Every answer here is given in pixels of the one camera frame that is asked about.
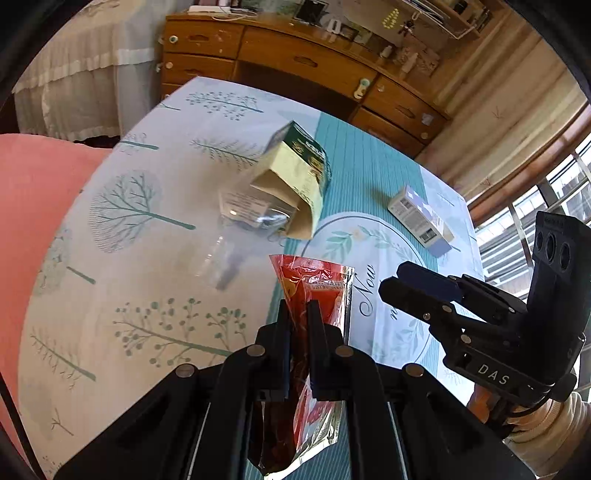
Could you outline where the red gold snack bag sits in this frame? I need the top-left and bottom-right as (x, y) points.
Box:
(249, 254), (356, 478)

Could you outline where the wooden dresser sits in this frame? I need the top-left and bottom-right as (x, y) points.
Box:
(159, 14), (451, 158)

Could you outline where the metal window grille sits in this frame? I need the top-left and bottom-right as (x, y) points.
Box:
(475, 138), (591, 296)

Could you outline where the pink blanket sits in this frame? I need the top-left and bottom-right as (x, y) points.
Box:
(0, 133), (114, 444)

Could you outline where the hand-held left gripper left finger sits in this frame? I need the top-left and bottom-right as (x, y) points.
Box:
(53, 299), (293, 480)

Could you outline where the black photo frame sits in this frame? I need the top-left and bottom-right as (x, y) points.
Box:
(295, 0), (329, 23)

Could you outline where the person's right hand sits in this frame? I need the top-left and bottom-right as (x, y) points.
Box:
(465, 383), (509, 428)

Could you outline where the small white box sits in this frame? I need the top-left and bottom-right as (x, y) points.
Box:
(387, 185), (455, 258)

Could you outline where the white wire shelf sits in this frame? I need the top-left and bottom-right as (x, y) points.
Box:
(406, 0), (490, 40)

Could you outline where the clear plastic bottle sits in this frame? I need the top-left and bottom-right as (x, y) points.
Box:
(218, 182), (296, 232)

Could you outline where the clear plastic cup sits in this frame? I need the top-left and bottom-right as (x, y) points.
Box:
(194, 235), (252, 291)

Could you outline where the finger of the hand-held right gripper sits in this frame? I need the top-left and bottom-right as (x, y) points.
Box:
(379, 276), (518, 365)
(397, 261), (527, 324)

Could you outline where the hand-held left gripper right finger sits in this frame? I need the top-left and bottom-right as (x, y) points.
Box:
(306, 300), (536, 480)

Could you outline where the white lace bed cover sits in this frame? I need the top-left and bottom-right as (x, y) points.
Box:
(11, 0), (183, 141)

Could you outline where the green gold paper box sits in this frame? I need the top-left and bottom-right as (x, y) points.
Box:
(249, 121), (333, 241)

